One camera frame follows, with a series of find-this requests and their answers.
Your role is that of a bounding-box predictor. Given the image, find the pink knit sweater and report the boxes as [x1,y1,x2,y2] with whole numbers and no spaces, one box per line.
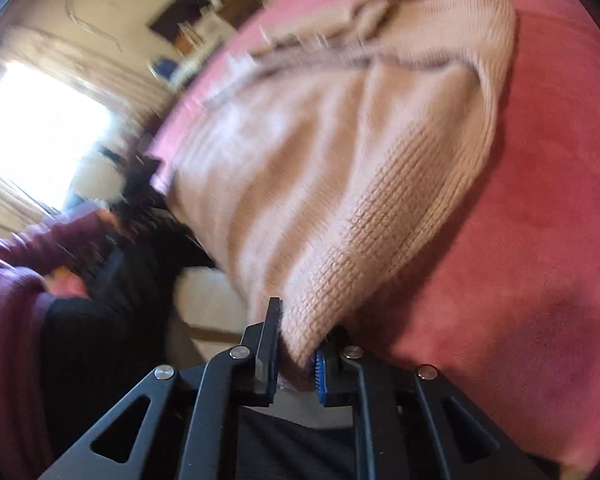
[167,0,520,397]

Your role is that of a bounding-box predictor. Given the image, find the patterned curtain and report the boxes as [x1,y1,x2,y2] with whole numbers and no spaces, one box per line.
[0,25,181,226]

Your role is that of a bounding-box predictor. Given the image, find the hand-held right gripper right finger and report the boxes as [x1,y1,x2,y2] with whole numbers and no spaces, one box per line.
[312,327,563,480]

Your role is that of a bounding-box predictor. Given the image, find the black monitor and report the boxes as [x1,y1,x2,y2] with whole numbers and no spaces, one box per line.
[147,0,217,42]

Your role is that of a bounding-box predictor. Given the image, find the pink bed cover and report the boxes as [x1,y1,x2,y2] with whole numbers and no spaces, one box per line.
[145,0,600,476]

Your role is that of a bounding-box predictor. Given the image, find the person's black pants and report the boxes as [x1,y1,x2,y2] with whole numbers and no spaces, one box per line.
[39,220,361,480]

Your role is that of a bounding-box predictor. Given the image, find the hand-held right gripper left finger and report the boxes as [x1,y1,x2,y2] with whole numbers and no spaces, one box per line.
[37,297,283,480]

